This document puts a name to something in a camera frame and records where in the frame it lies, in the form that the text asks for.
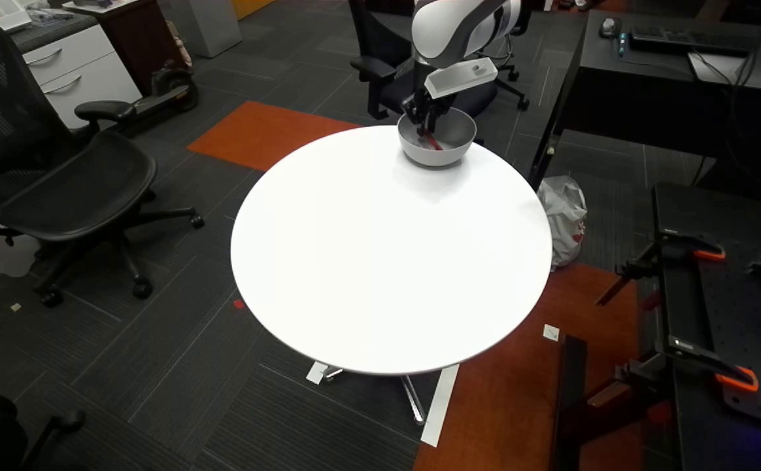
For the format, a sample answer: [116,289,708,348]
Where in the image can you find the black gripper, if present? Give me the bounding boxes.
[402,83,458,140]

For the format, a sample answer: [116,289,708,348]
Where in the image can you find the grey round bowl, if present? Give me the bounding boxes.
[396,108,482,170]

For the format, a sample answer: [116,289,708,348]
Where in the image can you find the clear plastic bag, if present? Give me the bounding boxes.
[536,172,592,271]

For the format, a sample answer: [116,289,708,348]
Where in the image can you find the computer mouse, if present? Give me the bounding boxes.
[597,12,622,42]

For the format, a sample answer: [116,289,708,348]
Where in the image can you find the black desk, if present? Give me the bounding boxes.
[526,5,761,191]

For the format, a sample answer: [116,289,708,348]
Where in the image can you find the grey metal cabinet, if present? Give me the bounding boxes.
[156,0,247,60]

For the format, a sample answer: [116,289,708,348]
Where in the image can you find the dark keyboard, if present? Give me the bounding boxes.
[625,20,725,57]

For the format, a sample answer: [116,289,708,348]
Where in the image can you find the black electric scooter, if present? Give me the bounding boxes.
[120,60,204,139]

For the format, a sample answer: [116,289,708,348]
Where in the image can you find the white table base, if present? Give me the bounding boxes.
[303,359,462,449]

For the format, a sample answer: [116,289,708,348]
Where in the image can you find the dark wooden cabinet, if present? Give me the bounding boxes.
[62,0,196,91]

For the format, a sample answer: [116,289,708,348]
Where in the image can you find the white drawer cabinet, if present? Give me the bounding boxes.
[9,8,146,134]

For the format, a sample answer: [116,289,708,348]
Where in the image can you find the black mesh office chair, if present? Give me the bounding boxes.
[0,9,206,309]

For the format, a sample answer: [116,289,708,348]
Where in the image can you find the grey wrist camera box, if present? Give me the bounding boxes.
[421,57,503,102]

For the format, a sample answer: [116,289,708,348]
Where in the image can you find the black clamp orange handle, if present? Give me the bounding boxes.
[613,334,761,406]
[598,228,729,309]

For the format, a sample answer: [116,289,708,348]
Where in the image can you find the black upright post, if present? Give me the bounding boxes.
[553,336,592,471]

